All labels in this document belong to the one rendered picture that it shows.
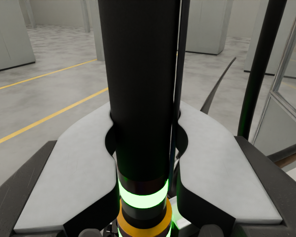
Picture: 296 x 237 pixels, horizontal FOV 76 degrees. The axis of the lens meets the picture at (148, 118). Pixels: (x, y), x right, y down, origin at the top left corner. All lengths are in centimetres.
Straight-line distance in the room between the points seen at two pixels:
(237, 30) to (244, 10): 96
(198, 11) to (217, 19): 67
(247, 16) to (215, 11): 514
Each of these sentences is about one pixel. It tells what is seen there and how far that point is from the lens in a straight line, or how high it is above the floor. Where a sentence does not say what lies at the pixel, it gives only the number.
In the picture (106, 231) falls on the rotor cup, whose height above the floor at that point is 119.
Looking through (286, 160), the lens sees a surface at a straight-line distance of 29.
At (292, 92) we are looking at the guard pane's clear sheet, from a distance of 142.
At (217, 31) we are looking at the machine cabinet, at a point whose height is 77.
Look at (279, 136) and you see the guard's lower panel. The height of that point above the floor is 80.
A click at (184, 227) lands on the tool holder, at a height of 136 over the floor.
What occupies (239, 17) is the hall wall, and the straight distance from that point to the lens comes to 1226.
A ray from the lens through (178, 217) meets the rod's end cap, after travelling 19.
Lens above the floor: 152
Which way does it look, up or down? 31 degrees down
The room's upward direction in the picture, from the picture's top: straight up
